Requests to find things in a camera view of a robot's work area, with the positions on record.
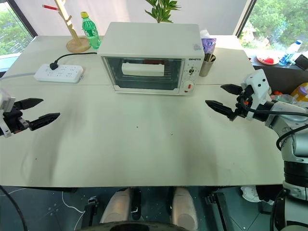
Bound purple tissue packet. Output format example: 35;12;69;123
200;29;217;54

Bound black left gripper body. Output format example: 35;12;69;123
2;105;31;134

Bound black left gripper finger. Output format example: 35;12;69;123
29;112;61;132
13;98;45;112

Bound clear plastic bag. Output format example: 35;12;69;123
270;93;299;104

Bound clear bottle with blue label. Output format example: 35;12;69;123
279;39;303;65

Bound wooden rack stand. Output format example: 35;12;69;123
53;0;92;53

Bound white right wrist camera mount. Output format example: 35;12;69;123
240;69;272;121

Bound green potted plant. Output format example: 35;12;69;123
144;0;181;24

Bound beige rounded robot leg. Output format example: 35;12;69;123
171;187;200;231
99;188;136;225

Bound white toaster oven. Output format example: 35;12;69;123
99;22;205;96

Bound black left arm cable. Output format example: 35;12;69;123
0;184;27;231

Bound black table leg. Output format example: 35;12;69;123
204;189;230;231
83;195;98;227

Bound white shoes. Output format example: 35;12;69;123
240;186;260;202

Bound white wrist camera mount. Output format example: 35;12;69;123
0;88;16;139
240;69;272;121

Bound red and white plate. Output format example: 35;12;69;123
256;54;280;66

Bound grey power strip cable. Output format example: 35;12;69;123
0;72;37;81

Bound black plug with cable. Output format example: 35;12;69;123
49;52;98;71

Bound black box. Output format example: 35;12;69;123
294;54;308;69

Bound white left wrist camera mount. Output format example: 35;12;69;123
0;88;16;139

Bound yellow bag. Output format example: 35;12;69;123
289;82;308;102

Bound green plastic bottle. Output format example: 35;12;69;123
80;11;102;50

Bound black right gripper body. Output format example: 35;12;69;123
229;85;255;120

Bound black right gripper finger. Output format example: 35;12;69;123
220;83;244;95
205;100;236;119

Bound metal cup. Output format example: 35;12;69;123
199;53;217;77

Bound white power strip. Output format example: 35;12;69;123
33;63;85;84

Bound glass oven door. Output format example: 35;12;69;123
101;56;185;94

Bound dark side table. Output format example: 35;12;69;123
249;55;308;96

